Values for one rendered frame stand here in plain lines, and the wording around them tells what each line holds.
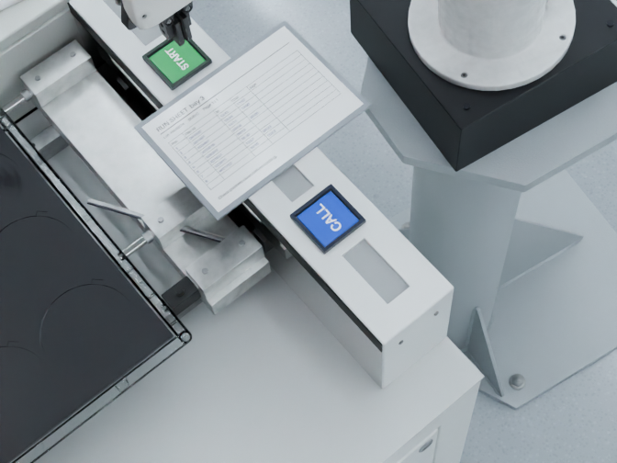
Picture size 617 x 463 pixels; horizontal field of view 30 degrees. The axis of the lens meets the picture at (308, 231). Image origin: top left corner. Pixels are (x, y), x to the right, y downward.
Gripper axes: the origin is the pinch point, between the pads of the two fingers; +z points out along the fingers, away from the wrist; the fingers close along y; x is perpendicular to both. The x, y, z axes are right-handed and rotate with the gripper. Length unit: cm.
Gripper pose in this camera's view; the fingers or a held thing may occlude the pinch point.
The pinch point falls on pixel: (174, 22)
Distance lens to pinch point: 121.5
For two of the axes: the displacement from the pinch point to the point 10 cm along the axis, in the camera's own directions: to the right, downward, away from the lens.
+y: 7.7, -5.9, 2.4
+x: -6.4, -6.8, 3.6
